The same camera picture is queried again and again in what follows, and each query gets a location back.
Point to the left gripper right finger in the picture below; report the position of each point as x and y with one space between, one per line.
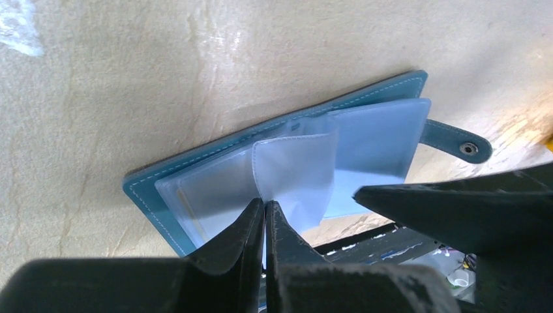
301 280

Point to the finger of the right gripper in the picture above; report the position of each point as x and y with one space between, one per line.
504 219

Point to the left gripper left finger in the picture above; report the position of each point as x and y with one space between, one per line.
222 276

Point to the blue card holder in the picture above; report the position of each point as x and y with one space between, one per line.
310 161

